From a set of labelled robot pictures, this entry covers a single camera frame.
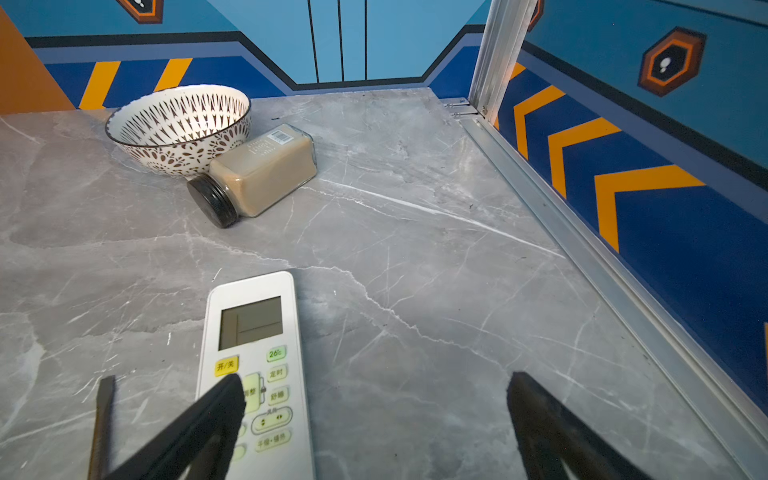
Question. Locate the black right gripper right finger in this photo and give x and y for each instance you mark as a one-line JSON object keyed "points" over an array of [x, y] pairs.
{"points": [[556, 444]]}

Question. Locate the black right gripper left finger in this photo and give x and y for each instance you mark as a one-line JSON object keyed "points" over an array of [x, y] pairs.
{"points": [[198, 444]]}

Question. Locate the black handled screwdriver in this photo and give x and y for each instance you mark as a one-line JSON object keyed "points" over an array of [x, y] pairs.
{"points": [[100, 448]]}

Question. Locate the white air conditioner remote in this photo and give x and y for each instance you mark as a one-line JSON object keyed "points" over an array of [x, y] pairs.
{"points": [[251, 330]]}

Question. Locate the glass jar with black lid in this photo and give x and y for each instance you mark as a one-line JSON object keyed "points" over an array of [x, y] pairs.
{"points": [[251, 178]]}

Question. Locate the patterned white ceramic bowl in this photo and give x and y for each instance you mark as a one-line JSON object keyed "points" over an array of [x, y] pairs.
{"points": [[179, 131]]}

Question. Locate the aluminium corner post right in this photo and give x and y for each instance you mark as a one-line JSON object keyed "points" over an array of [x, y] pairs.
{"points": [[505, 31]]}

